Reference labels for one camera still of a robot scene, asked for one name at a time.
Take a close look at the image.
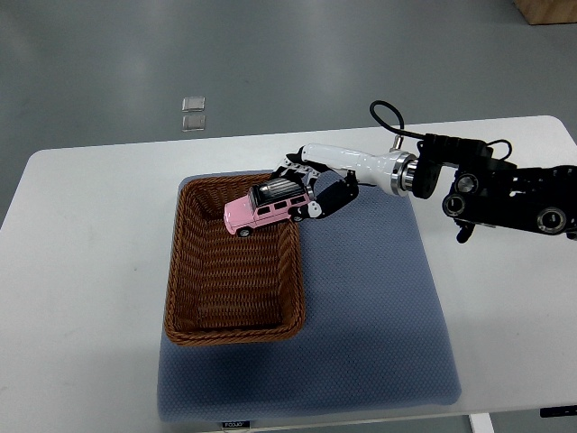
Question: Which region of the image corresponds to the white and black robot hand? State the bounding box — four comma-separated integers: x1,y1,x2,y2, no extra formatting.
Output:
270,143,417,219

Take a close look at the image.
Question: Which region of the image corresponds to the pink toy car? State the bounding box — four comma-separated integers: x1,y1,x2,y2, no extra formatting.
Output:
224,178,313,237

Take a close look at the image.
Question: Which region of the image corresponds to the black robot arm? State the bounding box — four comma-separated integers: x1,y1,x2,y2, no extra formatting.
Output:
406,133,576,244

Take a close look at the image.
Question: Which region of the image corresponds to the brown wicker basket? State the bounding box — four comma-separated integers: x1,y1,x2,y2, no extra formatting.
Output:
164,174,306,346

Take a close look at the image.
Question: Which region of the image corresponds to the upper metal floor plate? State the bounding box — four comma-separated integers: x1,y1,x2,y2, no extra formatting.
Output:
181,96,206,113

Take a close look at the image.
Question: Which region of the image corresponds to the blue grey mat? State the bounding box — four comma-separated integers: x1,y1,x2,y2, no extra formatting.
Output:
158,187,461,422

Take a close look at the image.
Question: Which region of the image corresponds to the wooden box corner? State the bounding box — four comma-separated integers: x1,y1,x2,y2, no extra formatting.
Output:
513,0,576,25

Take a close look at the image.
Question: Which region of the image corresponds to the black table label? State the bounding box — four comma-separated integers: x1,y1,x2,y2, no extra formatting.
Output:
221,420,251,430

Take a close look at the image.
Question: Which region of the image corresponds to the white table leg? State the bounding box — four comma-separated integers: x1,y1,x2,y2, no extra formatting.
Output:
469,412,495,433

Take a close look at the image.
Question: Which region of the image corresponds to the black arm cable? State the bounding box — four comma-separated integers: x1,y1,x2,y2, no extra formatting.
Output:
369,99,514,160

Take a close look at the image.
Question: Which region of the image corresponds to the black table side bracket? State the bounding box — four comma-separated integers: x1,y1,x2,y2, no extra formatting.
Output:
539,405,577,419

